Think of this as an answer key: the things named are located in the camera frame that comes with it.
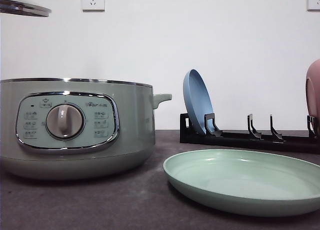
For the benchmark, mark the green plate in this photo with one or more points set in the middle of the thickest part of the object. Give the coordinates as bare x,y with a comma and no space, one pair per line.
244,182

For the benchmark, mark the glass steamer lid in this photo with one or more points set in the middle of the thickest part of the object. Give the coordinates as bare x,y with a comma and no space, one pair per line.
22,8

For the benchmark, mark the blue plate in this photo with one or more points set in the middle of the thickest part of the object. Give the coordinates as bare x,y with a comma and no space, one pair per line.
197,99

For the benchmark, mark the green electric steamer pot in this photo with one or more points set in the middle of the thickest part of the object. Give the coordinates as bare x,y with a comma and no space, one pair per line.
74,128

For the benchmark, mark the black plate rack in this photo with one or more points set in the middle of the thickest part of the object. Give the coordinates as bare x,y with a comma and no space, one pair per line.
275,142

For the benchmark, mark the pink plate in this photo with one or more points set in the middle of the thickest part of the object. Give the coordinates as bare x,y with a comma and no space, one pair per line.
312,88

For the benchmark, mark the white wall socket left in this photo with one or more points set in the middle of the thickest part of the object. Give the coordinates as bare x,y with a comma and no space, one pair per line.
93,6

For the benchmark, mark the white wall socket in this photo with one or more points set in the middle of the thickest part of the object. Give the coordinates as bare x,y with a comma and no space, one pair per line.
313,5
93,6

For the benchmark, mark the white wall socket right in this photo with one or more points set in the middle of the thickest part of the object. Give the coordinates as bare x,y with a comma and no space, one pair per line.
313,5

